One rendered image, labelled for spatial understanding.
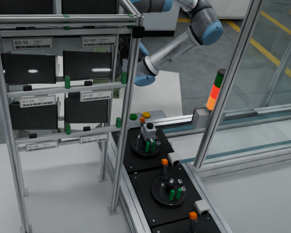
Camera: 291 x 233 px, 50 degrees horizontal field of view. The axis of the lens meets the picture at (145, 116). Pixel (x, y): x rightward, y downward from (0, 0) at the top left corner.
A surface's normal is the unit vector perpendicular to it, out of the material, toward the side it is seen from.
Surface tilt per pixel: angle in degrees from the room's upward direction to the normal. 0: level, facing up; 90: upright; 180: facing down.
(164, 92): 0
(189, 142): 0
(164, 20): 90
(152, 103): 0
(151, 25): 90
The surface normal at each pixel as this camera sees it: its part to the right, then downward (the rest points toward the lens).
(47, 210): 0.14, -0.77
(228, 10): 0.31, 0.64
